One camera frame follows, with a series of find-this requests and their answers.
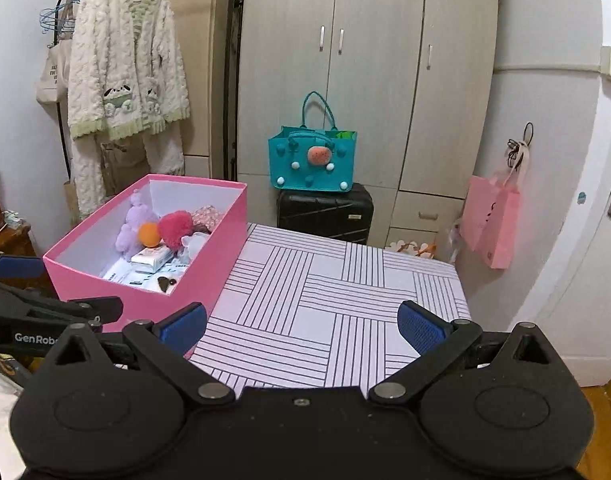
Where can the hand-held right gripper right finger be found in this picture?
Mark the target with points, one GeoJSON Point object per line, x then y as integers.
{"type": "Point", "coordinates": [420, 327]}

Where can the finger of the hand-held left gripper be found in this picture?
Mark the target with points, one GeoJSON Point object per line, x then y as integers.
{"type": "Point", "coordinates": [60, 310]}
{"type": "Point", "coordinates": [20, 266]}

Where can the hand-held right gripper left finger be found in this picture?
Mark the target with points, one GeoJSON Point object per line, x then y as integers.
{"type": "Point", "coordinates": [185, 322]}

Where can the blue wet wipes pack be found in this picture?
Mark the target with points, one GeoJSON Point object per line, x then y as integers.
{"type": "Point", "coordinates": [135, 275]}

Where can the pink cardboard box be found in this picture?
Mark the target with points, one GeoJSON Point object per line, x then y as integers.
{"type": "Point", "coordinates": [205, 255]}

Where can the small white tissue pack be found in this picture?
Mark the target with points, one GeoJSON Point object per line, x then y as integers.
{"type": "Point", "coordinates": [153, 255]}

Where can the white plastic bag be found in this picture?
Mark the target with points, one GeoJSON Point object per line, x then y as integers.
{"type": "Point", "coordinates": [193, 245]}

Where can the pink plush ball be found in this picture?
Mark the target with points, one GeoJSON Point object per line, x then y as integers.
{"type": "Point", "coordinates": [175, 230]}

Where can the white duck plush toy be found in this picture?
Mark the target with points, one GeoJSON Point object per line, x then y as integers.
{"type": "Point", "coordinates": [149, 233]}

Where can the pink floral scrunchie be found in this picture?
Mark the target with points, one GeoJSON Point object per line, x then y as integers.
{"type": "Point", "coordinates": [208, 217]}

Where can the purple plush toy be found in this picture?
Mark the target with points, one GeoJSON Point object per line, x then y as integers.
{"type": "Point", "coordinates": [133, 225]}

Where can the wooden nightstand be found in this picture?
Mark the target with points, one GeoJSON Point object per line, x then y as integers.
{"type": "Point", "coordinates": [13, 242]}

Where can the orange flower patterned bag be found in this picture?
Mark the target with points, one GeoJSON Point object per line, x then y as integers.
{"type": "Point", "coordinates": [410, 249]}

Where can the brown paper bag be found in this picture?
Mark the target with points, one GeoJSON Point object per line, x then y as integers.
{"type": "Point", "coordinates": [71, 202]}

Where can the striped table cover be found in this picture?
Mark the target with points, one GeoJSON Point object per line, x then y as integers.
{"type": "Point", "coordinates": [325, 310]}

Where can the pink paper bag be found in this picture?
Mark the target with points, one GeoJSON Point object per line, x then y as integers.
{"type": "Point", "coordinates": [490, 220]}

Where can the black clothes rack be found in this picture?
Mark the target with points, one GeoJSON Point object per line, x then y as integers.
{"type": "Point", "coordinates": [61, 125]}

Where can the black suitcase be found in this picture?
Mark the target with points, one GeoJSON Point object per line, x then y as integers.
{"type": "Point", "coordinates": [325, 215]}

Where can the white fleece pajama pants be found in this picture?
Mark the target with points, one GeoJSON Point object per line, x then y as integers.
{"type": "Point", "coordinates": [160, 155]}

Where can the white door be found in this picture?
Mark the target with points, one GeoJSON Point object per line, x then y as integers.
{"type": "Point", "coordinates": [595, 285]}

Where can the beige canvas tote bag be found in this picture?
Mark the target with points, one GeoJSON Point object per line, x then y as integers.
{"type": "Point", "coordinates": [53, 75]}

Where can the teal felt tote bag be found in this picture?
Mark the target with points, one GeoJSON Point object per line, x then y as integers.
{"type": "Point", "coordinates": [310, 160]}

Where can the round blue sticker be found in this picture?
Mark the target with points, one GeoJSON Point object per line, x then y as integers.
{"type": "Point", "coordinates": [580, 197]}

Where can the white fleece pajama top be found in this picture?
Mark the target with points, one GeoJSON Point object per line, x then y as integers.
{"type": "Point", "coordinates": [125, 60]}

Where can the light wood wardrobe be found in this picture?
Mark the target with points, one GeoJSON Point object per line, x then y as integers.
{"type": "Point", "coordinates": [375, 85]}

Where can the beige wooden cabinet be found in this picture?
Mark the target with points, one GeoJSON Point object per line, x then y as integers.
{"type": "Point", "coordinates": [200, 60]}

